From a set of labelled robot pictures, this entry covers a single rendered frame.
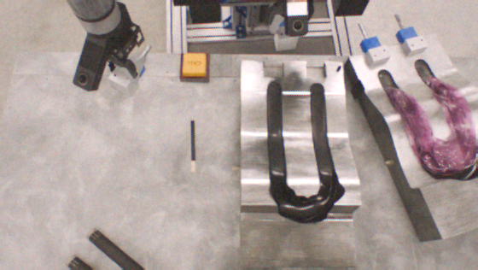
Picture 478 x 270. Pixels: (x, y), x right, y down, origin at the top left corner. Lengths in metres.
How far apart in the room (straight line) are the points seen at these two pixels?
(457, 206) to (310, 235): 0.33
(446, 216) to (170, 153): 0.67
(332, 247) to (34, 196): 0.73
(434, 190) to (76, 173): 0.86
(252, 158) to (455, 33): 1.73
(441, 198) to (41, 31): 2.00
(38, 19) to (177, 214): 1.63
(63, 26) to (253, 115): 1.54
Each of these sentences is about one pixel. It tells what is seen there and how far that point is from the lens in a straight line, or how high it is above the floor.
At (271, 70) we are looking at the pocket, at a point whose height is 0.86.
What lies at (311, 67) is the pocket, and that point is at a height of 0.87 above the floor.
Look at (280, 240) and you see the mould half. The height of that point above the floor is 0.86.
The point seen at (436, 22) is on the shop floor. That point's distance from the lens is 2.43.
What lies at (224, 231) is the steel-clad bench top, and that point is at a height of 0.80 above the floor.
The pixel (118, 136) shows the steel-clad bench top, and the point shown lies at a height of 0.80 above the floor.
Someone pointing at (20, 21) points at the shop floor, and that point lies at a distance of 2.43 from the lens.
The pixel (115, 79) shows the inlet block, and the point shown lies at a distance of 0.96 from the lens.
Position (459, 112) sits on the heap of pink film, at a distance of 1.09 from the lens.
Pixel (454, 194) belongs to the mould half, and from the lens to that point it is 1.02.
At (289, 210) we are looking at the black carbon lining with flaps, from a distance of 0.93.
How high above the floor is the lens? 1.78
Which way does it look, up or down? 71 degrees down
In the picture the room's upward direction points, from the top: 4 degrees clockwise
